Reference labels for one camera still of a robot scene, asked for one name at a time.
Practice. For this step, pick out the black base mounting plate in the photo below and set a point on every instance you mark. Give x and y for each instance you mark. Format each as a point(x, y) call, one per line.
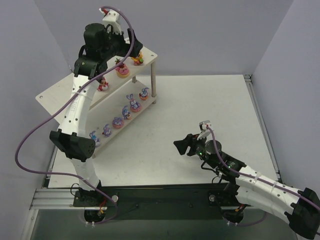
point(204, 201)

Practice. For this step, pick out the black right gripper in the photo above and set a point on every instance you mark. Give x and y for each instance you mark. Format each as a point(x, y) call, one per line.
point(191, 145)

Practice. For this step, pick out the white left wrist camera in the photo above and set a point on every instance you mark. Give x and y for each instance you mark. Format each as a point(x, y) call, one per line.
point(111, 21)

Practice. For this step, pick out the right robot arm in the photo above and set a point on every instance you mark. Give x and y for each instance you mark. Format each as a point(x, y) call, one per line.
point(300, 209)

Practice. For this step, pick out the aluminium frame rail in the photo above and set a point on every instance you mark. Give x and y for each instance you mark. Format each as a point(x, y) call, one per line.
point(52, 199)

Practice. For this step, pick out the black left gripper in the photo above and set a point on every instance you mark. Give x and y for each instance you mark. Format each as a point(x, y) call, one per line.
point(132, 40)

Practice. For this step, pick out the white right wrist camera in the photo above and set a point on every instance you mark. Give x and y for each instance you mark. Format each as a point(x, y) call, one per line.
point(204, 129)

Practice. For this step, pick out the purple bunny with pink base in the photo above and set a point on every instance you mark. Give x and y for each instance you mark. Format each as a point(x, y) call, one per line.
point(126, 113)

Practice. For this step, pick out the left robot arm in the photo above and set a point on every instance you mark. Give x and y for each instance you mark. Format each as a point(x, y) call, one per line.
point(101, 44)

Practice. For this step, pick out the white wooden two-tier shelf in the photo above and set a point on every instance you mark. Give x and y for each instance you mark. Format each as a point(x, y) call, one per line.
point(107, 104)

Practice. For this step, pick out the purple bunny with blue bow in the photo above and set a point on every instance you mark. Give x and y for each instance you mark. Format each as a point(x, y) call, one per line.
point(93, 136)

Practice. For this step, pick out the small purple bunny figure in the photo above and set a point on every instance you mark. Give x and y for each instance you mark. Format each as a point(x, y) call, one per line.
point(106, 131)

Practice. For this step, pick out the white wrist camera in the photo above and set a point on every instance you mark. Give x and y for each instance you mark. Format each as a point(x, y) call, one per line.
point(204, 129)
point(111, 21)

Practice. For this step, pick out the pink bear with strawberry hat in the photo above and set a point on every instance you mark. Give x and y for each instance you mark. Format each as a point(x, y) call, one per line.
point(103, 86)

